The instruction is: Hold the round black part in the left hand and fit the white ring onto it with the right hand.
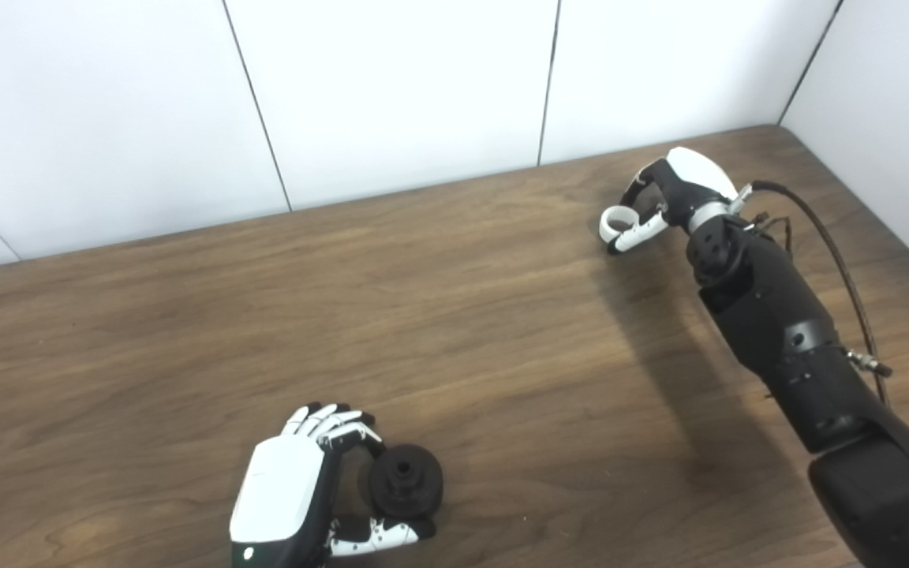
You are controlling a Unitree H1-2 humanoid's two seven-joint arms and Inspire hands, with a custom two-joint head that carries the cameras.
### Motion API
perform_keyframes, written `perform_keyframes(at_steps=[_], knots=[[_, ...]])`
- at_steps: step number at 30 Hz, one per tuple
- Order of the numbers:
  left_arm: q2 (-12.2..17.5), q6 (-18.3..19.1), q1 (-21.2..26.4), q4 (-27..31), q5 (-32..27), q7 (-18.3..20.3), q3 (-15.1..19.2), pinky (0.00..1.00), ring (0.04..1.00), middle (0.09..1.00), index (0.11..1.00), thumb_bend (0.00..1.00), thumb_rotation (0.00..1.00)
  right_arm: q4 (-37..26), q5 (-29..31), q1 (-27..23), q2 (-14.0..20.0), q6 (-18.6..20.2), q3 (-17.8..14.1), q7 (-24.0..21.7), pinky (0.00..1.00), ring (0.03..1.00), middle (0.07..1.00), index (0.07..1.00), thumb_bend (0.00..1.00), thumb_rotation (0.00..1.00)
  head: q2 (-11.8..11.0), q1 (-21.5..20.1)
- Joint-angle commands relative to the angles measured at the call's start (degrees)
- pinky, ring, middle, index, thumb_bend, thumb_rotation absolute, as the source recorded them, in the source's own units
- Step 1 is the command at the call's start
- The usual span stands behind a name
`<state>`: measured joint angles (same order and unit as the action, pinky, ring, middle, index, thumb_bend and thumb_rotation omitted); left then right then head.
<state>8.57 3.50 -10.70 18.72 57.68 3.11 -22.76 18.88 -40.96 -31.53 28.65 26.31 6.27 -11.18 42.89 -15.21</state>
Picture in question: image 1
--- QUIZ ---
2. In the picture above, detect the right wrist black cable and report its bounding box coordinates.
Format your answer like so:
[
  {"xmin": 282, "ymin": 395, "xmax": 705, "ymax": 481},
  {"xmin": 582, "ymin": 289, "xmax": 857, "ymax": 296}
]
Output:
[{"xmin": 727, "ymin": 179, "xmax": 894, "ymax": 408}]

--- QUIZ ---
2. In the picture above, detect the white plastic ring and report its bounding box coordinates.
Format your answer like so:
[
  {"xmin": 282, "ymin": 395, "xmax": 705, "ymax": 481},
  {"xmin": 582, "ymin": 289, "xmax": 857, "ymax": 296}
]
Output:
[{"xmin": 598, "ymin": 204, "xmax": 642, "ymax": 247}]

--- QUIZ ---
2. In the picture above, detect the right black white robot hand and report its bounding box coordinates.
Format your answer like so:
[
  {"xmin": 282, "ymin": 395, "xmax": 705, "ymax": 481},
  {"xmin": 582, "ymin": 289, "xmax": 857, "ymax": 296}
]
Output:
[{"xmin": 598, "ymin": 146, "xmax": 741, "ymax": 256}]

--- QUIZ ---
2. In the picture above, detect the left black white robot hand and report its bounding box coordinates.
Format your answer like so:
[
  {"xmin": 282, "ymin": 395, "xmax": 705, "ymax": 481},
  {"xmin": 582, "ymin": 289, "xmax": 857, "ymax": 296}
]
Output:
[{"xmin": 228, "ymin": 402, "xmax": 438, "ymax": 568}]

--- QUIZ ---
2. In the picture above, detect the round black plastic part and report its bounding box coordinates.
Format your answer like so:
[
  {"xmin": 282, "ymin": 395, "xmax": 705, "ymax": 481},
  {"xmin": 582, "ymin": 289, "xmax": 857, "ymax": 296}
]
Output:
[{"xmin": 367, "ymin": 443, "xmax": 446, "ymax": 520}]

